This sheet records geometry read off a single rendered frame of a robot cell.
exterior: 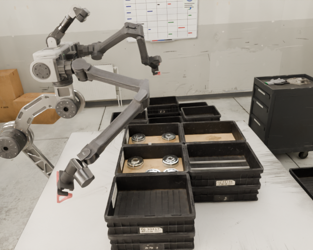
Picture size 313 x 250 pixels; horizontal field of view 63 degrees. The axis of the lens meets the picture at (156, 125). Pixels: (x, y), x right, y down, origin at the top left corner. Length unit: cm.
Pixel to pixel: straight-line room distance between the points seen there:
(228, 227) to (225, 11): 377
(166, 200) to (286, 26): 422
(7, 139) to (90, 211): 80
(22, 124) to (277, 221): 175
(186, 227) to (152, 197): 27
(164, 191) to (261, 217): 53
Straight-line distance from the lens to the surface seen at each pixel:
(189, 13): 450
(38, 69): 148
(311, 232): 155
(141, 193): 142
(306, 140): 325
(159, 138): 188
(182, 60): 460
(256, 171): 146
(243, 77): 499
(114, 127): 117
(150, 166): 159
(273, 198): 166
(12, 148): 202
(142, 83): 128
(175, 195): 139
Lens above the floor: 177
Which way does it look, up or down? 27 degrees down
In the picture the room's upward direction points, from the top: 3 degrees counter-clockwise
